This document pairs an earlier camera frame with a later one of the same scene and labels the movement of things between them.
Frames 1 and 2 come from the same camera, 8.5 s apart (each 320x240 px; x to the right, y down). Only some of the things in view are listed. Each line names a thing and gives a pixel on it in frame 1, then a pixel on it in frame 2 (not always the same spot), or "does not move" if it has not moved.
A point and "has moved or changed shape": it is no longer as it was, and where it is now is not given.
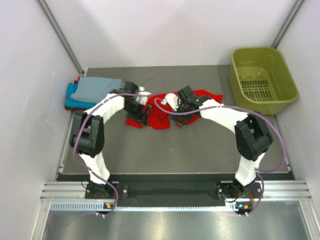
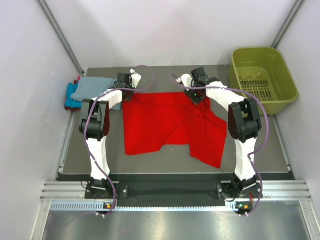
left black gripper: x=140 y=118 → x=129 y=97
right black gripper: x=177 y=119 → x=196 y=101
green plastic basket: x=261 y=79 does not move
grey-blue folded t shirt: x=91 y=89 does not move
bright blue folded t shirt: x=70 y=103 does not move
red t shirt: x=155 y=116 has moved or changed shape
